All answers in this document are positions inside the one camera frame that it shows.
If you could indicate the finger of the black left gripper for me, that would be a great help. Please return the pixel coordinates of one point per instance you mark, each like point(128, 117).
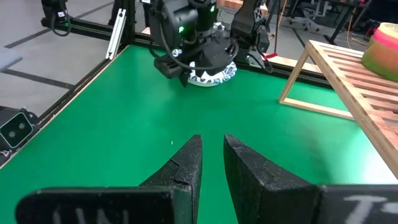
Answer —
point(168, 68)

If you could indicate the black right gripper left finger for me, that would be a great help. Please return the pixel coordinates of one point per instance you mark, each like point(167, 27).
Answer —
point(180, 186)

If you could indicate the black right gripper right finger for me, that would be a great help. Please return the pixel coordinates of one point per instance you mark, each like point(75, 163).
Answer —
point(264, 193)

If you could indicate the blue patterned paper bowl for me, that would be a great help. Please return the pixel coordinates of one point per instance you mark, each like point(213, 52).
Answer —
point(217, 77)

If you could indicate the green plastic bowl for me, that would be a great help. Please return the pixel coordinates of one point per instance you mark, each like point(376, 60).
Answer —
point(376, 65)

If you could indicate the pink plastic bowl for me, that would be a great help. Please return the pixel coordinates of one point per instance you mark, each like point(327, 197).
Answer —
point(385, 39)

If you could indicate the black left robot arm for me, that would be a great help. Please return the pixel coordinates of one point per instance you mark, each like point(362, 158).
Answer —
point(248, 25)

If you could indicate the wooden slatted shelf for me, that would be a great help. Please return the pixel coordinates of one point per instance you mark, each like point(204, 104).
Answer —
point(367, 93)

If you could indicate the wooden workbench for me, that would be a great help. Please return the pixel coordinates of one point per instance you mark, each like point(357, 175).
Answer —
point(230, 3)

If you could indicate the red clamp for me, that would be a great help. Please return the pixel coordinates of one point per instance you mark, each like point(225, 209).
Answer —
point(271, 56)

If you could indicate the silver aluminium bracket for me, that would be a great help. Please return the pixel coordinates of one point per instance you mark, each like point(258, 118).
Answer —
point(116, 34)

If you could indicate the black aluminium rig frame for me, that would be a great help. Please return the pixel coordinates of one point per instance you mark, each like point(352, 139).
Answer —
point(129, 18)

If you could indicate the small black stereo camera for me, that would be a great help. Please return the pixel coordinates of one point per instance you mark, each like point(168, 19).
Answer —
point(15, 129)

